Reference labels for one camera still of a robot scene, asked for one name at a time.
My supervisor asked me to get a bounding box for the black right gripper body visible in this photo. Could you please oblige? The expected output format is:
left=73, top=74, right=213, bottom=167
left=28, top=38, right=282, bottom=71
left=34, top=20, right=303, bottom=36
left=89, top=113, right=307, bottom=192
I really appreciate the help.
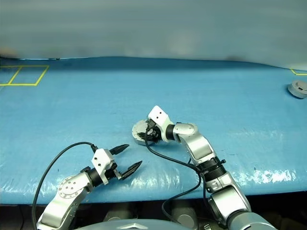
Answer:
left=144, top=119, right=164, bottom=145

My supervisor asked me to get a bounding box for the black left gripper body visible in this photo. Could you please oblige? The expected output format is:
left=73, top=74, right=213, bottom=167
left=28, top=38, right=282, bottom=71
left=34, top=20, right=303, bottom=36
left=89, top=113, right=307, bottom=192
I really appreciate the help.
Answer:
left=105, top=161, right=122, bottom=185

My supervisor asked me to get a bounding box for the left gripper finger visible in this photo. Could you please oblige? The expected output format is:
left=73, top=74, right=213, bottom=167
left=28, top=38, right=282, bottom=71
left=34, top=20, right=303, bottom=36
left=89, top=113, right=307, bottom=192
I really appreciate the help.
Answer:
left=119, top=161, right=143, bottom=180
left=109, top=144, right=130, bottom=156

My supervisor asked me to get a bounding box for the silver domed motor lid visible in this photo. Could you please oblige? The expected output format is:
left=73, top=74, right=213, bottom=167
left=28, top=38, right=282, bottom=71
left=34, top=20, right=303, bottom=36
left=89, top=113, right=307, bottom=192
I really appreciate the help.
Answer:
left=287, top=80, right=307, bottom=99

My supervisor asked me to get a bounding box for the dark rounded shape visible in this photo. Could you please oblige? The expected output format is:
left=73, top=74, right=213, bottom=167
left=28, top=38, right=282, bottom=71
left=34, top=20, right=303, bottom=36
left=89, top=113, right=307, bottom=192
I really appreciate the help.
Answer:
left=104, top=206, right=130, bottom=222
left=167, top=202, right=199, bottom=226

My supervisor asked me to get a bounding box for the blue table cover sheet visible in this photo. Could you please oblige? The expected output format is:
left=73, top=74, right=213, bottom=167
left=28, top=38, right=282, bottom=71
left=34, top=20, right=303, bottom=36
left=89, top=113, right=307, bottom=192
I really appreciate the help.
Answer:
left=0, top=57, right=307, bottom=204

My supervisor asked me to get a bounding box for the grey robot torso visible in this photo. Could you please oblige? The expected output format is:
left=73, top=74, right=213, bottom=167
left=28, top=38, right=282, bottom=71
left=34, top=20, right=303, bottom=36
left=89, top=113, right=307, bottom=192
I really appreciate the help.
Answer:
left=88, top=217, right=195, bottom=230

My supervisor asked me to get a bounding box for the yellow tape double square marking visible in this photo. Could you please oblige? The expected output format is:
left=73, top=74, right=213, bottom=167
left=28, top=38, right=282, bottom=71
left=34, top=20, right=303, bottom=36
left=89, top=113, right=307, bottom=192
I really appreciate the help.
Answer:
left=0, top=65, right=50, bottom=86

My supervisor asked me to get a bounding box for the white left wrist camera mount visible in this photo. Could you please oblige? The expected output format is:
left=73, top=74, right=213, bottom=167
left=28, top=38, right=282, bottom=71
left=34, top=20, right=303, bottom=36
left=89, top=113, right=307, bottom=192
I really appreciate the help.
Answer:
left=91, top=148, right=115, bottom=185

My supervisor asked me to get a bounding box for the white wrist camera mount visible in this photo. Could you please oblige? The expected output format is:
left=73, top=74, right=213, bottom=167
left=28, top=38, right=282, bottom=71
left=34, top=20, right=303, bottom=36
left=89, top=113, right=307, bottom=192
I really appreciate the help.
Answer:
left=91, top=148, right=115, bottom=185
left=148, top=104, right=175, bottom=141

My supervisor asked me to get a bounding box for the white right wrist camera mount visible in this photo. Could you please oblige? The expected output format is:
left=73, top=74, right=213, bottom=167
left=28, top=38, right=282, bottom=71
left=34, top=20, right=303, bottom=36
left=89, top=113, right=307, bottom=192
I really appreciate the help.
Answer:
left=148, top=104, right=175, bottom=141

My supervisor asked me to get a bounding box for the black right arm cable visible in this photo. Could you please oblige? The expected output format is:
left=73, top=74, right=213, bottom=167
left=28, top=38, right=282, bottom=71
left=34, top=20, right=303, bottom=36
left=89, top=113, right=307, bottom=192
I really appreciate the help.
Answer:
left=144, top=129, right=207, bottom=225

